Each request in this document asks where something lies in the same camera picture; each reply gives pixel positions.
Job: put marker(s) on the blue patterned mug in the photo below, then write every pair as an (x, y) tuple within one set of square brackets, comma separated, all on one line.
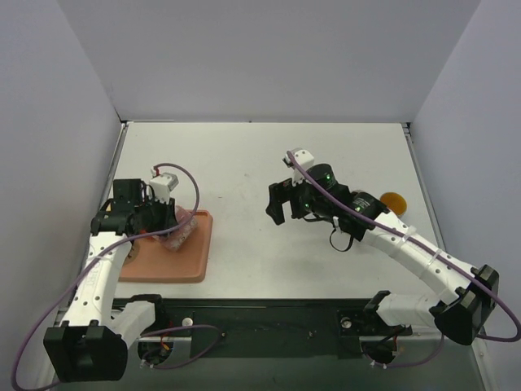
[(395, 202)]

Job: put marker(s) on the pink plastic tray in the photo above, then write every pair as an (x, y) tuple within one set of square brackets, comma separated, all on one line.
[(151, 262)]

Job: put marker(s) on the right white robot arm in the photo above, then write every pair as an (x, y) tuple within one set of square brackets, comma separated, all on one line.
[(456, 306)]

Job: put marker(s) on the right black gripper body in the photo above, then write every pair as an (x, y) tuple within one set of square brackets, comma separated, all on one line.
[(293, 199)]

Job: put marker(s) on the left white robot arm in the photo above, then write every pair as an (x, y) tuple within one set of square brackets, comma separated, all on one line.
[(91, 343)]

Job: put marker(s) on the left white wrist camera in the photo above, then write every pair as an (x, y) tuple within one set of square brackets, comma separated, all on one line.
[(162, 185)]

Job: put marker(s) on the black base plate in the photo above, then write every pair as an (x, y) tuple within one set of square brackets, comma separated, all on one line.
[(275, 328)]

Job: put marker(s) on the pink patterned mug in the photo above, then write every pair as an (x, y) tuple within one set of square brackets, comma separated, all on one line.
[(177, 238)]

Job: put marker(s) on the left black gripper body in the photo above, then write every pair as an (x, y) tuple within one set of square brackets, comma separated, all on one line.
[(164, 216)]

